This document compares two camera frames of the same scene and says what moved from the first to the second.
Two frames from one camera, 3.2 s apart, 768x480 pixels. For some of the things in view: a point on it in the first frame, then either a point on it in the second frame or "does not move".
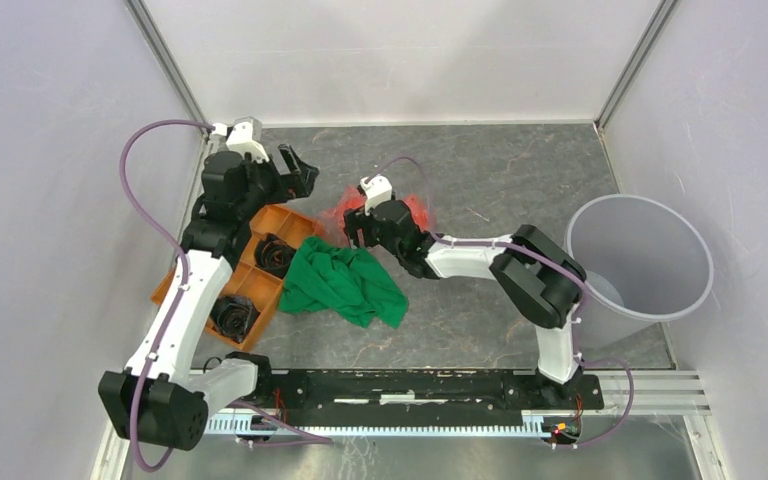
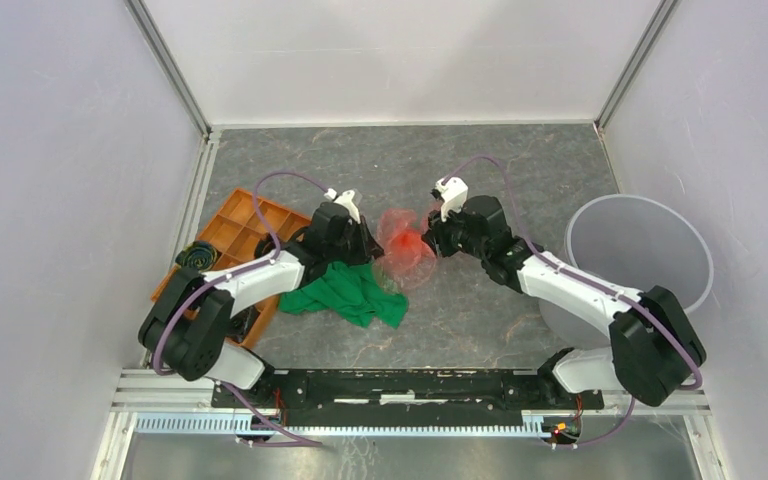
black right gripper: x=355 y=220 -> x=436 y=236
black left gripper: x=299 y=184 -> x=367 y=242
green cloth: x=326 y=278 does not move
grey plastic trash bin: x=644 y=264 does not move
